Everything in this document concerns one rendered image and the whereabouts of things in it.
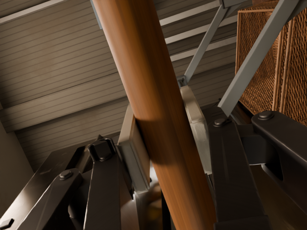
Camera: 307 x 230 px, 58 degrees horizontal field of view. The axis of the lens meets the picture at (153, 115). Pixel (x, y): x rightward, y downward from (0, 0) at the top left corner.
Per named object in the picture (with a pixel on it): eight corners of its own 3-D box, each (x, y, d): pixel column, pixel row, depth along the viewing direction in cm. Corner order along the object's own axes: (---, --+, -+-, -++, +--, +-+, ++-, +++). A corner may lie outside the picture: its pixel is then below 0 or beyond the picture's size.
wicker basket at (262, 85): (339, 115, 113) (271, 134, 115) (278, 83, 166) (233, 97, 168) (326, -9, 97) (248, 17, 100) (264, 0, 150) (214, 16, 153)
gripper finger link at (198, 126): (189, 122, 13) (205, 117, 13) (178, 87, 19) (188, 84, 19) (205, 176, 14) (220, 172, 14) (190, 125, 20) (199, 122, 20)
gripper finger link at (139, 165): (150, 191, 14) (136, 196, 14) (150, 137, 21) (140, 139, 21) (130, 140, 13) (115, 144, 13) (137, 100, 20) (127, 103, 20)
